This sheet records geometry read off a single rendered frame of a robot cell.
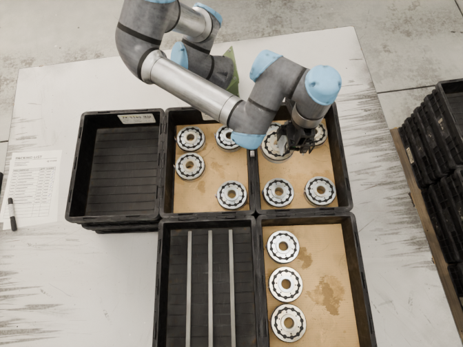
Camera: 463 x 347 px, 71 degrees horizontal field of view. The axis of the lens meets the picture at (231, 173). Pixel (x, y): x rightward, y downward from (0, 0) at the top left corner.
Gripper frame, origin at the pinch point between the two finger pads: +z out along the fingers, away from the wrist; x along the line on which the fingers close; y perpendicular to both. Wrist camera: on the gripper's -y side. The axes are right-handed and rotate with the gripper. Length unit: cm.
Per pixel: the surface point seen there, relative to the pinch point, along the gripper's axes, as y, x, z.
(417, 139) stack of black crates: -34, 87, 63
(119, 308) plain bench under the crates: 47, -56, 35
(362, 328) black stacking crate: 53, 19, 11
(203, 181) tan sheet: 5.2, -26.5, 19.6
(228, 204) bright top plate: 14.9, -18.1, 15.8
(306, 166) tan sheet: 1.1, 10.0, 16.2
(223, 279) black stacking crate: 38.6, -19.9, 18.8
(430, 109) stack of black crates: -41, 84, 44
